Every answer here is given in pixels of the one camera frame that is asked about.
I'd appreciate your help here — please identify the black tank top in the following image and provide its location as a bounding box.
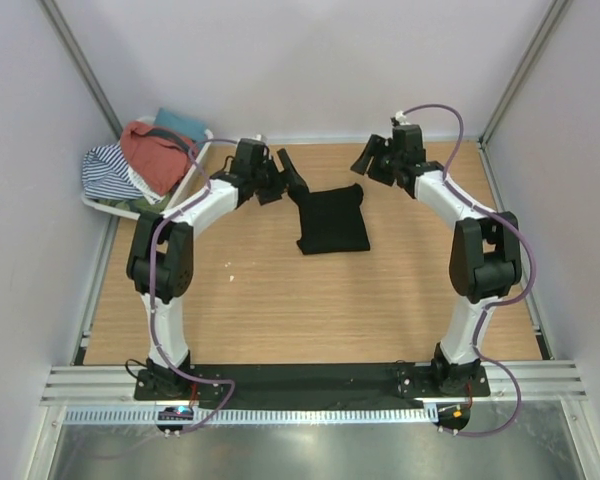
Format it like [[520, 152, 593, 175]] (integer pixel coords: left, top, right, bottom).
[[288, 183, 371, 255]]

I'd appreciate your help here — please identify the aluminium frame post left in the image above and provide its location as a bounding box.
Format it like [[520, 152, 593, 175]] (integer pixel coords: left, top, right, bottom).
[[37, 0, 117, 121]]

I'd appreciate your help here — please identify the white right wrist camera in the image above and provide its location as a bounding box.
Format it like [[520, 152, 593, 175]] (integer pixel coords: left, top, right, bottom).
[[391, 111, 410, 127]]

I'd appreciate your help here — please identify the white plastic laundry basket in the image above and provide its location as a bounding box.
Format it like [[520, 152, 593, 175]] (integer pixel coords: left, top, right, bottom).
[[81, 116, 213, 211]]

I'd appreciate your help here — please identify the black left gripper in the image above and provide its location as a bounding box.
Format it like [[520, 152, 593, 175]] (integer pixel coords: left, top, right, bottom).
[[252, 151, 306, 207]]

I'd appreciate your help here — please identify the white slotted cable duct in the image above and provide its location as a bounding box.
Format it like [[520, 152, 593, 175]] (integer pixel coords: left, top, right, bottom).
[[64, 404, 438, 426]]

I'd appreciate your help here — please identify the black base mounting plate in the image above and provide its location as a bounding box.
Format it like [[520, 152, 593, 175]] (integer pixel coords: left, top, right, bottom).
[[133, 361, 492, 402]]

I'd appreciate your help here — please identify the teal blue garment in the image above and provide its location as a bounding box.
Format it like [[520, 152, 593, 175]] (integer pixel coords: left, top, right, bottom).
[[153, 108, 207, 142]]

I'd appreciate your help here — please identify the aluminium front rail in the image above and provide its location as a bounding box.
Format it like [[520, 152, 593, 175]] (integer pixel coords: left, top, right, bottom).
[[40, 366, 136, 406]]

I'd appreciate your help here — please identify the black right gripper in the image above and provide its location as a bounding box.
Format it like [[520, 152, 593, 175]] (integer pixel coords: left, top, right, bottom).
[[351, 136, 402, 188]]

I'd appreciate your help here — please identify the green camouflage garment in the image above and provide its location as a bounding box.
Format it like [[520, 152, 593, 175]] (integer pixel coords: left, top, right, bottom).
[[86, 194, 171, 220]]

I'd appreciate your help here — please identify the blue white striped garment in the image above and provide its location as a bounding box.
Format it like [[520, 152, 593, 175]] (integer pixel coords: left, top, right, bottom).
[[81, 142, 165, 204]]

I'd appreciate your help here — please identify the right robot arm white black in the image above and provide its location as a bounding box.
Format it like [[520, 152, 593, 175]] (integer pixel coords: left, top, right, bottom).
[[351, 123, 522, 396]]

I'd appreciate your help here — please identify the red tank top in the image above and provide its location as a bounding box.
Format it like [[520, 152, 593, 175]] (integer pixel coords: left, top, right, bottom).
[[120, 121, 199, 195]]

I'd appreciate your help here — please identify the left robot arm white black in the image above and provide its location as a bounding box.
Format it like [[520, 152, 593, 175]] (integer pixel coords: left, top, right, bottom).
[[126, 138, 307, 400]]

